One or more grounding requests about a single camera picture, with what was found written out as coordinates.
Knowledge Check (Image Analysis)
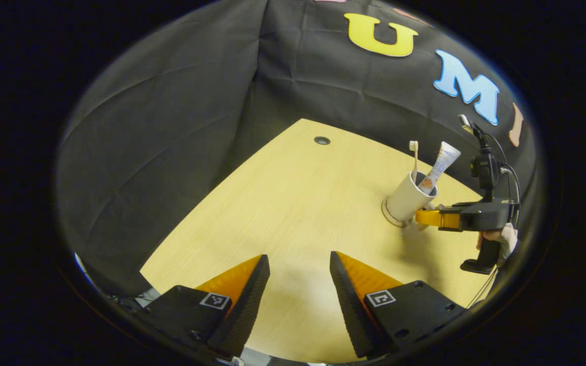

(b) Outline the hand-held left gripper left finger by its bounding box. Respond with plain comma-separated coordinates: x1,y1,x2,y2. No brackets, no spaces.
143,254,271,359

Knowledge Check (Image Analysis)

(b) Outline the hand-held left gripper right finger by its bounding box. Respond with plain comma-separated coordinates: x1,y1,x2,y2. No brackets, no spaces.
329,251,469,360

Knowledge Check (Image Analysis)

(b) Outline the white cup with wooden handle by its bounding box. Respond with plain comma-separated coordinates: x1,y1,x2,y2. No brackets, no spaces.
385,171,439,230

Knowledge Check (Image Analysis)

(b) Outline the round cork coaster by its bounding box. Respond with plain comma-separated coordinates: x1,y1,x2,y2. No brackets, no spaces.
381,197,415,228

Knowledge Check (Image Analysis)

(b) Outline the white toothpaste tube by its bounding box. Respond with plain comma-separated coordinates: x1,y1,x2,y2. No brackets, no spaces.
418,141,461,195

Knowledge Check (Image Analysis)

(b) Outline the beige toothbrush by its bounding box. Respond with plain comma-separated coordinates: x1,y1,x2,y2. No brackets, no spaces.
409,140,420,184

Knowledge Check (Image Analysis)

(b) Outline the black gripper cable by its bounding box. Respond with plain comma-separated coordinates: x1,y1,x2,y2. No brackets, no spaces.
486,132,522,227

